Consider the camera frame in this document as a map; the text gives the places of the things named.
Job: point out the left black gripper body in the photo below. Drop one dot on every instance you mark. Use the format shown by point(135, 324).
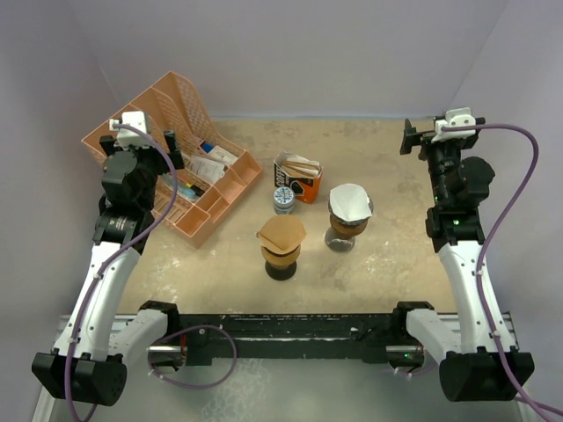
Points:
point(151, 162)

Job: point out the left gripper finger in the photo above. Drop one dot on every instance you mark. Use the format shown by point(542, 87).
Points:
point(107, 142)
point(175, 153)

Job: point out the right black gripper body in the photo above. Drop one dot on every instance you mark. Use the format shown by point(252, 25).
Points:
point(442, 156)

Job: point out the white paper coffee filter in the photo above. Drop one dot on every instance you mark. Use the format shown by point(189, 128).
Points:
point(350, 203)

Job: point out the clear glass carafe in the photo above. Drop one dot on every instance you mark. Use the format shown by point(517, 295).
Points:
point(337, 242)

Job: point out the brown paper coffee filter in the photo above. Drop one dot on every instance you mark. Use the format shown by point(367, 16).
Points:
point(282, 234)

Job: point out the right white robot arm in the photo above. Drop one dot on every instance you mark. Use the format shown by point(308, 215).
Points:
point(481, 361)

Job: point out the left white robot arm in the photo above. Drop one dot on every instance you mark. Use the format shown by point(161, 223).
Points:
point(87, 363)

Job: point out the orange coffee filter box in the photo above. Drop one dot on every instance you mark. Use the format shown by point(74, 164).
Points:
point(302, 175)

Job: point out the pink plastic desk organizer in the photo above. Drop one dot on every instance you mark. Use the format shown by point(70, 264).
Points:
point(172, 103)

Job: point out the small blue white jar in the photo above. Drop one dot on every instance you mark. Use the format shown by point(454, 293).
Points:
point(284, 200)

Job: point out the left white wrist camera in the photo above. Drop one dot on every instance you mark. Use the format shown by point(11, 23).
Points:
point(132, 130)

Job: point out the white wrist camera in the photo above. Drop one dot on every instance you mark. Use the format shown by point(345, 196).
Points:
point(132, 130)
point(456, 123)

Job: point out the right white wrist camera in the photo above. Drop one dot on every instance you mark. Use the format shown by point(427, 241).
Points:
point(456, 123)

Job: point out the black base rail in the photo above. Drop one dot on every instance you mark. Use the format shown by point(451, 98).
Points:
point(371, 338)

